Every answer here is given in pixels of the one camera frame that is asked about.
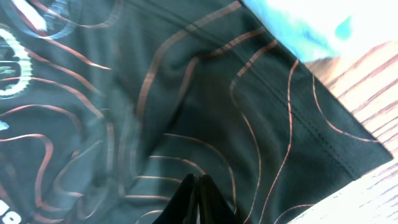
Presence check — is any black and light-blue garment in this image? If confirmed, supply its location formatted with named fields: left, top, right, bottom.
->
left=244, top=0, right=397, bottom=62

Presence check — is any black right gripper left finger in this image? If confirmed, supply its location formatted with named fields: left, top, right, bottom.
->
left=153, top=174, right=198, bottom=224

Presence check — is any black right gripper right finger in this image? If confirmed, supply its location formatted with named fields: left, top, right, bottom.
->
left=198, top=175, right=239, bottom=224

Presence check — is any black printed cycling jersey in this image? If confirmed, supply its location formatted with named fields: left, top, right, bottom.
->
left=1, top=0, right=392, bottom=223

